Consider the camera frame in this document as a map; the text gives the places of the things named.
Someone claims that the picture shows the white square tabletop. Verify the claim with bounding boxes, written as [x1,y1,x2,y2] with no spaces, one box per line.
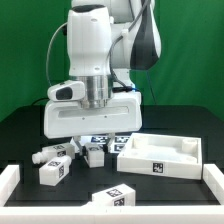
[117,133,202,180]

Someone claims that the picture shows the black base cables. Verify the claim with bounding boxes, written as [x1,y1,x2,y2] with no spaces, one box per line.
[31,97,50,107]

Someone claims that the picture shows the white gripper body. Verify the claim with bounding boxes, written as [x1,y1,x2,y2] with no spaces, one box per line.
[44,92,142,139]

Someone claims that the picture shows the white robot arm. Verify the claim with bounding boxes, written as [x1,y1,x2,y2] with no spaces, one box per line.
[44,0,161,150]

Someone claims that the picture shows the white U-shaped fence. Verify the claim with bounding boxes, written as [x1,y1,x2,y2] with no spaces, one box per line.
[0,165,224,224]

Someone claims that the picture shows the grey camera cable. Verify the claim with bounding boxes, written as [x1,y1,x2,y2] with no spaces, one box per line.
[45,22,70,88]

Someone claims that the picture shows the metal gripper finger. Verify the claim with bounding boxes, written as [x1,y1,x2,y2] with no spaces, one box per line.
[73,136,86,158]
[106,133,115,153]

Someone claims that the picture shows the white marker tag sheet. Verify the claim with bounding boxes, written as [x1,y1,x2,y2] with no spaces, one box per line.
[70,135,129,153]

